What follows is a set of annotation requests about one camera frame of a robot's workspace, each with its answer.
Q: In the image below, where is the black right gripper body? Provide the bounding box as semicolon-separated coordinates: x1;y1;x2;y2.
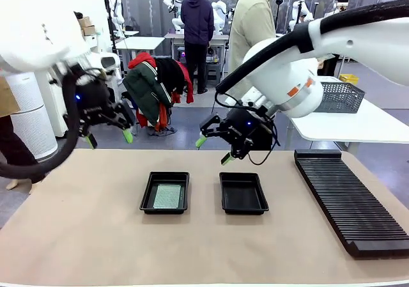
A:
221;107;276;151

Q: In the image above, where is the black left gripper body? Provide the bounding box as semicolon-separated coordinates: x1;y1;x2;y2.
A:
67;71;112;125

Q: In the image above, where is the black ESD tray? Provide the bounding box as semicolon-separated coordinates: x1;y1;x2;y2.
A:
139;171;190;215
219;171;270;215

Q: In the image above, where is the green circuit board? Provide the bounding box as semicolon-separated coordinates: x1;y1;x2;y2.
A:
153;184;183;210

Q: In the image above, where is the white cabinet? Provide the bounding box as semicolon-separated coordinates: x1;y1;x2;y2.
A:
35;69;70;138

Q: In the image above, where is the dark green jacket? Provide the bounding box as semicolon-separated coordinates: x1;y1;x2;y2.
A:
122;60;173;127

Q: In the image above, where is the grey step stool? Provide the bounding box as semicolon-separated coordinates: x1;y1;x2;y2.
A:
204;62;223;89

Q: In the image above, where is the chair with piled jackets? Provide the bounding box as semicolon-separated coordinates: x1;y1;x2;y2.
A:
127;52;195;133

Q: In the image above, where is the black jacket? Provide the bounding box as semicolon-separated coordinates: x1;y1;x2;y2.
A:
155;58;187;97

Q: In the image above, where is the white background table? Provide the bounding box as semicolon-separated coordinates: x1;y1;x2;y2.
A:
114;36;166;60

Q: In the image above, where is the grey background workbench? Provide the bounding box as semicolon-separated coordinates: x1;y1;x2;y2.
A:
164;33;231;79

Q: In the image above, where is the white side table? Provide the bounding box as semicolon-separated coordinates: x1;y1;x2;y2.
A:
285;75;409;155

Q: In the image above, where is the grey plastic basket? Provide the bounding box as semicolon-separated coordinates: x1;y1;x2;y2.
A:
314;81;366;114

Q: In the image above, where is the person in beige shirt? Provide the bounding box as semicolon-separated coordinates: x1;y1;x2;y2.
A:
228;0;291;151

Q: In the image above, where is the person in purple hoodie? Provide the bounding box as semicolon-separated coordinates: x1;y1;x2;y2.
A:
180;0;215;95

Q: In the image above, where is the yellow bin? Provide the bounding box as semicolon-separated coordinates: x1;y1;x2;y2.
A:
338;74;360;85

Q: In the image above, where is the black slotted board rack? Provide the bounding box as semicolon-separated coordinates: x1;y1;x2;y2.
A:
293;149;409;260

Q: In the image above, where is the black tripod stand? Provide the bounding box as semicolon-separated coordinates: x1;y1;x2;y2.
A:
289;1;304;29

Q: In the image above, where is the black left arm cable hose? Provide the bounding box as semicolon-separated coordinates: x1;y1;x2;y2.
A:
0;65;81;180

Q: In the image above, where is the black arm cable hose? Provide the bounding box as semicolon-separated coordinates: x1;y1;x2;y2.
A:
215;0;409;93
0;65;81;180

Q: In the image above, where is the thin black hanging cable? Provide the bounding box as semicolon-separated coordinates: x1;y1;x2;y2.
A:
201;0;249;150

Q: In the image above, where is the metal frame chair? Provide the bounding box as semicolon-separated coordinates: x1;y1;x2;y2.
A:
115;90;176;137

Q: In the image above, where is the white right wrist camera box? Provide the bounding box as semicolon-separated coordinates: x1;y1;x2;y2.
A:
241;87;273;109

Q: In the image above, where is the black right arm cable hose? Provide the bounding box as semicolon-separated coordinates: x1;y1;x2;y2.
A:
215;0;409;93

